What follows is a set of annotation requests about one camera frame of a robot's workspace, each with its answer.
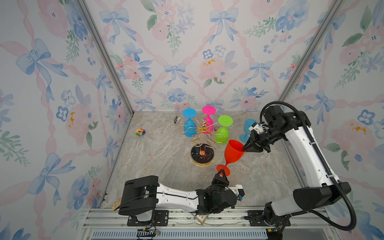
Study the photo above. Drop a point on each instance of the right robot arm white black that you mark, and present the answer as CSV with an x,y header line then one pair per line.
x,y
282,121

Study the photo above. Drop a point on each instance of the red wine glass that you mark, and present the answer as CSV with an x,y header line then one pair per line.
x,y
233,153

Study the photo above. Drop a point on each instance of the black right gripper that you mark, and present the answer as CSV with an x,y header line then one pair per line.
x,y
249,147

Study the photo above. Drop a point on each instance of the aluminium corner post left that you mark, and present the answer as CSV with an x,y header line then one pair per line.
x,y
94,32

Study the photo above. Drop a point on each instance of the light blue wine glass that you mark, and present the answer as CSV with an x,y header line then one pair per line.
x,y
248,123

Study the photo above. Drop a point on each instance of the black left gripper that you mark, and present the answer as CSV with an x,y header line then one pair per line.
x,y
217,181

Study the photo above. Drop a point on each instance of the gold wire glass rack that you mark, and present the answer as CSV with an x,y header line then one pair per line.
x,y
203,140

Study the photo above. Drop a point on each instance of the green wine glass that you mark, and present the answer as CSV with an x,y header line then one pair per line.
x,y
222,134

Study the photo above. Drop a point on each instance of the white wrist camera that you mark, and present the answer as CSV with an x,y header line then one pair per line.
x,y
258,127
239,191

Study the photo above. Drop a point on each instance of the small framed card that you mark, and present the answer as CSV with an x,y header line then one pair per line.
x,y
200,218

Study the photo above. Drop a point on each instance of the aluminium corner post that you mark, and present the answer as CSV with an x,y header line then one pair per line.
x,y
320,33
94,32

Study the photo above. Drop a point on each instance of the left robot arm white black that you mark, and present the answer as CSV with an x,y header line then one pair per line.
x,y
146,194

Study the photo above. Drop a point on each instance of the aluminium corner post right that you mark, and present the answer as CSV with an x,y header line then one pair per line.
x,y
320,33

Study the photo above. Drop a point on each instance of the rainbow flower plush toy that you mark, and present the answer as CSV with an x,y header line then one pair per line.
x,y
140,132

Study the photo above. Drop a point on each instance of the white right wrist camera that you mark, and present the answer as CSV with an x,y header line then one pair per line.
x,y
258,127

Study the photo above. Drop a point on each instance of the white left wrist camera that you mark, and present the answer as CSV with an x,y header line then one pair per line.
x,y
239,191

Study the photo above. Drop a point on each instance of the cyan wine glass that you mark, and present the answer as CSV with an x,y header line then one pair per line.
x,y
189,123

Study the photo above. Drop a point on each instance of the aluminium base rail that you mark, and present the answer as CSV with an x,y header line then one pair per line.
x,y
105,224

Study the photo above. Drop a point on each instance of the small beige tape dispenser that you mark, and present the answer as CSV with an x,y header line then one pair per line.
x,y
177,119

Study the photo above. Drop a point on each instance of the magenta wine glass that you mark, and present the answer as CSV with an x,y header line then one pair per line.
x,y
209,111

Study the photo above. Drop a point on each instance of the small yellow wooden block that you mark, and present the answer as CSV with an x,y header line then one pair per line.
x,y
116,204

